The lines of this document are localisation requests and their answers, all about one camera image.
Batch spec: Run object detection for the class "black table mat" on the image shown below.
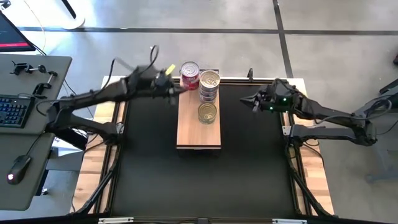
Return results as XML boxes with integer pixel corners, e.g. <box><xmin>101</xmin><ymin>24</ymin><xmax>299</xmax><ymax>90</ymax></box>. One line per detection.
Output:
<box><xmin>119</xmin><ymin>81</ymin><xmax>295</xmax><ymax>217</ymax></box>

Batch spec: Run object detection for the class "white paper sheet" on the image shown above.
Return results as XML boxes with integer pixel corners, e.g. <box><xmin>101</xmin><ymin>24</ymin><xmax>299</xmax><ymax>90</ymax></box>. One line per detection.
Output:
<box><xmin>51</xmin><ymin>136</ymin><xmax>91</xmax><ymax>157</ymax></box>

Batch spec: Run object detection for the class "black clamp mount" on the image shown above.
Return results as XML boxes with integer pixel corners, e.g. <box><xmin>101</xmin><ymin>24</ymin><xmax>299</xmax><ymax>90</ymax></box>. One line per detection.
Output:
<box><xmin>32</xmin><ymin>70</ymin><xmax>58</xmax><ymax>96</ymax></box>
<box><xmin>10</xmin><ymin>60</ymin><xmax>47</xmax><ymax>76</ymax></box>

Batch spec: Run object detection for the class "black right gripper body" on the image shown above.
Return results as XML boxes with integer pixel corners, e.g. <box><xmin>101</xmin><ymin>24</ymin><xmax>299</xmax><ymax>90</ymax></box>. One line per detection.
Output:
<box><xmin>257</xmin><ymin>79</ymin><xmax>300</xmax><ymax>113</ymax></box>

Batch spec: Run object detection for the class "black keyboard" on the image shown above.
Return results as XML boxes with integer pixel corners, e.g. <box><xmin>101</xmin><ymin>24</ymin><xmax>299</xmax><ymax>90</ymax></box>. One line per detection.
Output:
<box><xmin>0</xmin><ymin>95</ymin><xmax>36</xmax><ymax>129</ymax></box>

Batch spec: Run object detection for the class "black looped floor cable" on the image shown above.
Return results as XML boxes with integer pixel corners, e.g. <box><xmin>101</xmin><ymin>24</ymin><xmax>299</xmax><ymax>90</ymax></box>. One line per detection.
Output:
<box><xmin>376</xmin><ymin>119</ymin><xmax>398</xmax><ymax>136</ymax></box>

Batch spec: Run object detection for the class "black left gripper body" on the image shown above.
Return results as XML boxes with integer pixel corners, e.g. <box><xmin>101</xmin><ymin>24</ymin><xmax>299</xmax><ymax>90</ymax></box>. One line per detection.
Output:
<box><xmin>146</xmin><ymin>68</ymin><xmax>177</xmax><ymax>105</ymax></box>

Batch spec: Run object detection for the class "computer monitor dark screen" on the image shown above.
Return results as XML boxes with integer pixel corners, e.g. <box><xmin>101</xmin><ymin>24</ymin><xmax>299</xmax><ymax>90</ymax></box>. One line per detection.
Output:
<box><xmin>0</xmin><ymin>11</ymin><xmax>37</xmax><ymax>53</ymax></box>

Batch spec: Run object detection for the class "white-base black post stand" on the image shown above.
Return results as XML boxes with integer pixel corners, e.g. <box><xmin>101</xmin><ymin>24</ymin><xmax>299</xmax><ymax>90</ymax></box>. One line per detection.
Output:
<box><xmin>18</xmin><ymin>0</ymin><xmax>86</xmax><ymax>31</ymax></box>

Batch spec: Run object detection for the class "grey metal table base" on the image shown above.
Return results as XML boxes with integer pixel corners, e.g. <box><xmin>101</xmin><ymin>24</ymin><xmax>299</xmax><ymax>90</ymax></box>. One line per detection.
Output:
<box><xmin>354</xmin><ymin>77</ymin><xmax>398</xmax><ymax>184</ymax></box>

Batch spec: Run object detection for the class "grey desk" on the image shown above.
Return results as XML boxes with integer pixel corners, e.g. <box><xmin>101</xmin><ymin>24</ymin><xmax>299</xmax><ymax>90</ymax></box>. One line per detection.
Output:
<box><xmin>0</xmin><ymin>53</ymin><xmax>73</xmax><ymax>212</ymax></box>

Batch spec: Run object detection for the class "black desk foot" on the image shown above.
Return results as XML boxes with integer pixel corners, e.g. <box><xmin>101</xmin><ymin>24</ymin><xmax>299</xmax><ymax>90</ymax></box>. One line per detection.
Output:
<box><xmin>54</xmin><ymin>127</ymin><xmax>90</xmax><ymax>151</ymax></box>

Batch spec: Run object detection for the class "wooden shelf black wire frame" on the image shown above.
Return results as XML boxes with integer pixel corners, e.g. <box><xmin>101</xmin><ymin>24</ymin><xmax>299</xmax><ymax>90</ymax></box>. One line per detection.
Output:
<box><xmin>175</xmin><ymin>68</ymin><xmax>223</xmax><ymax>151</ymax></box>

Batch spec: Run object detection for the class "silver metal bracket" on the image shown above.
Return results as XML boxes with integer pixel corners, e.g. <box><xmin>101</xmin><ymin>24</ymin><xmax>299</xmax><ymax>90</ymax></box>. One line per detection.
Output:
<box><xmin>98</xmin><ymin>217</ymin><xmax>134</xmax><ymax>224</ymax></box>
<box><xmin>272</xmin><ymin>218</ymin><xmax>308</xmax><ymax>224</ymax></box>

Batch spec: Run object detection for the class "black computer mouse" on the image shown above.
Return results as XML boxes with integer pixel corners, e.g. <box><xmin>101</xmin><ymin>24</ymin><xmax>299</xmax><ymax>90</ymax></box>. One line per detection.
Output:
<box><xmin>6</xmin><ymin>154</ymin><xmax>33</xmax><ymax>186</ymax></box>

